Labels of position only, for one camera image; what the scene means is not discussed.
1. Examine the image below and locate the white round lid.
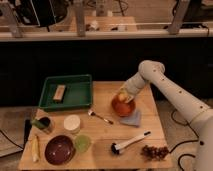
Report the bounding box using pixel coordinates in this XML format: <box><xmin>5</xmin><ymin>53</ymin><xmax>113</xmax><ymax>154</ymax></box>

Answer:
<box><xmin>63</xmin><ymin>115</ymin><xmax>81</xmax><ymax>133</ymax></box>

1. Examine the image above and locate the dark mug with cucumber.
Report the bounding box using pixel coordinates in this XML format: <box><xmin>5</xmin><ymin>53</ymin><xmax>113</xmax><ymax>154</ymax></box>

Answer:
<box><xmin>31</xmin><ymin>117</ymin><xmax>53</xmax><ymax>134</ymax></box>

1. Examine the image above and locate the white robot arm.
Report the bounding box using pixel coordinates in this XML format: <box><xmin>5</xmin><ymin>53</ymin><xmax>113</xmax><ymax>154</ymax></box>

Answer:
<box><xmin>118</xmin><ymin>60</ymin><xmax>213</xmax><ymax>171</ymax></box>

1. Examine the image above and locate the blue cloth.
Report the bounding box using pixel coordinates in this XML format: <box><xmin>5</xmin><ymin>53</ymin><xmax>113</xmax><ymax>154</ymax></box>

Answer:
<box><xmin>120</xmin><ymin>109</ymin><xmax>141</xmax><ymax>127</ymax></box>

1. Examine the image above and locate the yellow apple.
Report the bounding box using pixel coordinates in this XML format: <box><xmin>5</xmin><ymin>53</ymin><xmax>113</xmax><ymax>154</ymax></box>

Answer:
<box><xmin>118</xmin><ymin>92</ymin><xmax>128</xmax><ymax>102</ymax></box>

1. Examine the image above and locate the wooden block in tray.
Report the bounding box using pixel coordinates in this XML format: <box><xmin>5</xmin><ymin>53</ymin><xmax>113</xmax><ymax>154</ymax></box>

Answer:
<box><xmin>53</xmin><ymin>85</ymin><xmax>66</xmax><ymax>101</ymax></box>

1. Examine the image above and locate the red orange bowl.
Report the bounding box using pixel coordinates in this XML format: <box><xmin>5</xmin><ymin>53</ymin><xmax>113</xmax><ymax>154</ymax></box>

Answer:
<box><xmin>111</xmin><ymin>95</ymin><xmax>135</xmax><ymax>117</ymax></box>

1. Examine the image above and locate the light green cup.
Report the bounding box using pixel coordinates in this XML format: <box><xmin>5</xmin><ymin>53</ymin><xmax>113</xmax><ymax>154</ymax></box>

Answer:
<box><xmin>74</xmin><ymin>135</ymin><xmax>91</xmax><ymax>153</ymax></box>

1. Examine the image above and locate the green plastic tray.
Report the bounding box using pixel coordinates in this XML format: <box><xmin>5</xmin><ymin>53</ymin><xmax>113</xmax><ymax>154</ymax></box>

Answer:
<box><xmin>39</xmin><ymin>74</ymin><xmax>93</xmax><ymax>111</ymax></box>

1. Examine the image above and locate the black white brush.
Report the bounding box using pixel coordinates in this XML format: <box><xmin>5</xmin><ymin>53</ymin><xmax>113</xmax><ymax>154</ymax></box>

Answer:
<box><xmin>111</xmin><ymin>131</ymin><xmax>151</xmax><ymax>155</ymax></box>

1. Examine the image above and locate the yellow corn cob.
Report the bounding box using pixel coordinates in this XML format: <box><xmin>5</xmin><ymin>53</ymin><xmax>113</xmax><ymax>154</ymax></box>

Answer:
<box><xmin>31</xmin><ymin>135</ymin><xmax>40</xmax><ymax>162</ymax></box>

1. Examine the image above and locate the metal spoon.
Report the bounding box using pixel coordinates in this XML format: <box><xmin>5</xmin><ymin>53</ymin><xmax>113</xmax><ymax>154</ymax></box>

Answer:
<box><xmin>88</xmin><ymin>110</ymin><xmax>114</xmax><ymax>125</ymax></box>

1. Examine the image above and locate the wooden board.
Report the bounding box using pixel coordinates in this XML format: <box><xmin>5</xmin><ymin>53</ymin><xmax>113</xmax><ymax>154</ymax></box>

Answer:
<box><xmin>18</xmin><ymin>80</ymin><xmax>173</xmax><ymax>171</ymax></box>

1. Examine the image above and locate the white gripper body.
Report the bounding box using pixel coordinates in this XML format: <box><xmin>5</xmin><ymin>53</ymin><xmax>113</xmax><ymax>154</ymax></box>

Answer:
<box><xmin>118</xmin><ymin>80</ymin><xmax>137</xmax><ymax>102</ymax></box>

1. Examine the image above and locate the dark grape bunch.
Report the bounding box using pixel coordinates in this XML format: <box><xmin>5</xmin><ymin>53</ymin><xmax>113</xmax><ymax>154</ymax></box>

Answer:
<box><xmin>141</xmin><ymin>145</ymin><xmax>169</xmax><ymax>161</ymax></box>

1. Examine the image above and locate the dark maroon bowl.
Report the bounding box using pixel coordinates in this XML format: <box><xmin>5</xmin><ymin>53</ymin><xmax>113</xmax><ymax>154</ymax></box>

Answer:
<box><xmin>44</xmin><ymin>135</ymin><xmax>75</xmax><ymax>165</ymax></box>

